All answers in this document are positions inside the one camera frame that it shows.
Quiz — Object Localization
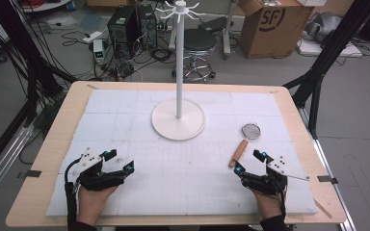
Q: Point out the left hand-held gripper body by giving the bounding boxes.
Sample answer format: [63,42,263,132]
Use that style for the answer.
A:
[71,147,126,193]

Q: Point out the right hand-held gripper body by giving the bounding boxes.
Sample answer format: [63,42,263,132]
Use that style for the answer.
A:
[240,155,311,195]

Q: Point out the person's right hand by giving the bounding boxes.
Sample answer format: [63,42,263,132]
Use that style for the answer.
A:
[251,188,286,221]

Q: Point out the person's left hand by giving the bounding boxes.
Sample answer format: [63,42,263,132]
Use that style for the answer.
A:
[76,184,119,226]

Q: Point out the white foam mat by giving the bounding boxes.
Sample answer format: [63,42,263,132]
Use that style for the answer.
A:
[45,89,320,218]

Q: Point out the black tape piece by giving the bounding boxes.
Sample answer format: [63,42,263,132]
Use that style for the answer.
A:
[316,174,339,185]
[16,169,42,179]

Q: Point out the white hook stand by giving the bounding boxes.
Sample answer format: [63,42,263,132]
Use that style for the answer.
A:
[150,0,207,141]

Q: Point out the white device with green display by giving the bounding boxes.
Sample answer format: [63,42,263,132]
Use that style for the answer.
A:
[92,38,106,65]

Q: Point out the black metal stand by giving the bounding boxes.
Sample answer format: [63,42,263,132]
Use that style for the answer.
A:
[0,0,80,128]
[282,0,370,140]

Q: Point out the white power strip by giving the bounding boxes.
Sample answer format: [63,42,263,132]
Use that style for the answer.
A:
[82,30,104,45]

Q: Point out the large black computer tower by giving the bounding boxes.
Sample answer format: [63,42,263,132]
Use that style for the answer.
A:
[106,6,143,61]

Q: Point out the white flat board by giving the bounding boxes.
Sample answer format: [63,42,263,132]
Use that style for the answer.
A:
[296,38,364,59]

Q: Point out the brown cardboard box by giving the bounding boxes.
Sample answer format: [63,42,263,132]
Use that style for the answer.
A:
[238,0,315,60]

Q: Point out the black round stool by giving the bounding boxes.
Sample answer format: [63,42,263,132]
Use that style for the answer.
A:
[172,28,218,84]

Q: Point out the white metal stand leg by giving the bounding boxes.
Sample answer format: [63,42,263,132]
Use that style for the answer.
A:
[222,0,239,61]

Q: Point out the slim black computer tower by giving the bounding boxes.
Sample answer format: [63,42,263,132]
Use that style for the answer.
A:
[137,3,159,52]

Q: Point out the grey bag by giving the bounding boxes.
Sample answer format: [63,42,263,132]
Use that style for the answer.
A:
[304,11,344,43]

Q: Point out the round white table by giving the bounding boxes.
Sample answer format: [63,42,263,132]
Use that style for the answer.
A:
[18,0,73,13]

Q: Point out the mesh strainer with wooden handle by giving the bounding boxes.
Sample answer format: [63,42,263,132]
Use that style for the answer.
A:
[227,122,262,169]

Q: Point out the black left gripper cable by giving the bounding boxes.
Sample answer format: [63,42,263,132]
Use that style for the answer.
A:
[64,156,82,231]

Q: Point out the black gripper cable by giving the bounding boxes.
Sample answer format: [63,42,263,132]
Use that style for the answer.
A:
[64,156,82,231]
[278,191,288,219]

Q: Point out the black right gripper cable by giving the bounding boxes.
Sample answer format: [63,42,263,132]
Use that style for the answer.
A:
[278,191,288,219]

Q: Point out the aluminium rail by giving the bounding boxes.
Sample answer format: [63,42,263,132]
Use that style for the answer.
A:
[298,106,358,231]
[0,123,36,211]

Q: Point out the coiled black floor cable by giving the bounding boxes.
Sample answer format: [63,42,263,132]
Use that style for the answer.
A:
[149,47,176,64]

